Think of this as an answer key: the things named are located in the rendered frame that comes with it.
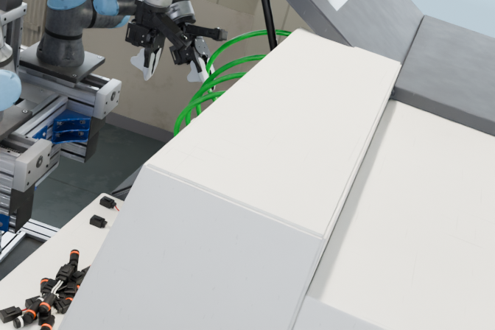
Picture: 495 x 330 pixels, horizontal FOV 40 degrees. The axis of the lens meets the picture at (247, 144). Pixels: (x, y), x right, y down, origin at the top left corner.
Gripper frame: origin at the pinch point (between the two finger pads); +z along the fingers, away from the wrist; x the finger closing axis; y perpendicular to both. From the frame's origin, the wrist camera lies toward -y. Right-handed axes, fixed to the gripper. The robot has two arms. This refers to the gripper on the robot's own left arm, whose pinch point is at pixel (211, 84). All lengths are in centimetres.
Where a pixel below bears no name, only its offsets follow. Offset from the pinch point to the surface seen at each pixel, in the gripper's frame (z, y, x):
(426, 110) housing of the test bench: 27, -58, 28
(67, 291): 38, 12, 65
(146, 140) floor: -13, 139, -166
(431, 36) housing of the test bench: 8, -58, -16
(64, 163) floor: -11, 155, -110
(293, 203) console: 32, -54, 95
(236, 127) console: 21, -45, 85
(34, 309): 38, 13, 73
